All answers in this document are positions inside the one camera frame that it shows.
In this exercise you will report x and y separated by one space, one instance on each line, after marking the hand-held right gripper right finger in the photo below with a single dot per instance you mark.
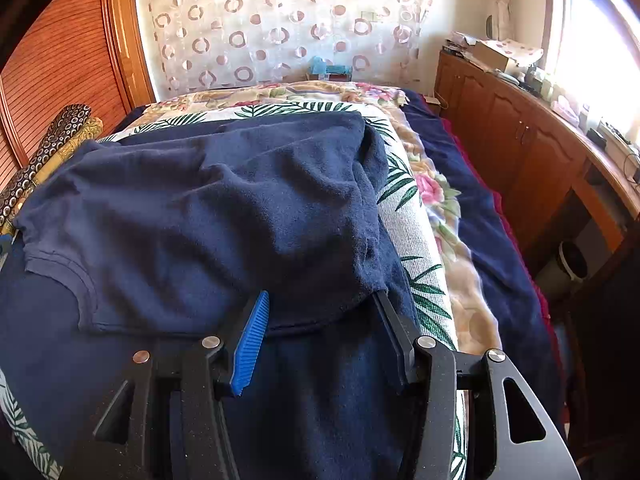
400 345

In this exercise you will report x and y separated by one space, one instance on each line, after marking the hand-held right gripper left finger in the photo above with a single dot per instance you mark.
250 345

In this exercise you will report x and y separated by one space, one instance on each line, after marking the navy printed T-shirt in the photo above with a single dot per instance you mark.
200 210

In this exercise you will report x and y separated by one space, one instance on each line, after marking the leaf print bed sheet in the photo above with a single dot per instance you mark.
405 240

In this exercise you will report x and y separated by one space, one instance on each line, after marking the floral blanket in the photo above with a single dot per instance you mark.
450 200

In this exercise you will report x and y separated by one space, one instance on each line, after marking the navy blanket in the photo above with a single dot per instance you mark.
480 210

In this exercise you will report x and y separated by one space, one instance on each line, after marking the white round bin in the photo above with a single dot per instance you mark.
570 262

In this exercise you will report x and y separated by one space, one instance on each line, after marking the wooden sideboard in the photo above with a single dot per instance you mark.
515 130

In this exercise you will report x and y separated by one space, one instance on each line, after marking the gold patterned cloth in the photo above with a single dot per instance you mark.
82 135

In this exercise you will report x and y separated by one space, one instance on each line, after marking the dark patterned pillow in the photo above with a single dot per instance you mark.
55 140

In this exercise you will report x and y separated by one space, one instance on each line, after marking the small black box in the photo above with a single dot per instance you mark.
596 137

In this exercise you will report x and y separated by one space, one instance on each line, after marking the small blue box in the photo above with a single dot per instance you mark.
327 67

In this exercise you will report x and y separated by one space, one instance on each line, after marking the pink wipes pack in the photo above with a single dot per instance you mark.
567 107

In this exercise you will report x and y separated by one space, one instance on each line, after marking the white power strip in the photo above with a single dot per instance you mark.
617 136

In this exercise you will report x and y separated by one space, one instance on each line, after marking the cardboard box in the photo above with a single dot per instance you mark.
492 55

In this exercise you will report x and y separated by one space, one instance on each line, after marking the pink dotted cloth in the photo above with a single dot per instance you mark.
520 51

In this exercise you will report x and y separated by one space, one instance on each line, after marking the circle patterned sheer curtain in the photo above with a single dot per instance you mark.
280 25

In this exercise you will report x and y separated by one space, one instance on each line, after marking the dark round mirror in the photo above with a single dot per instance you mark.
491 24

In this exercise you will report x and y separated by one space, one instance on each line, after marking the wooden slatted wardrobe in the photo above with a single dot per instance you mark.
65 60

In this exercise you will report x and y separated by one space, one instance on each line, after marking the window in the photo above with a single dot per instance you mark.
595 50

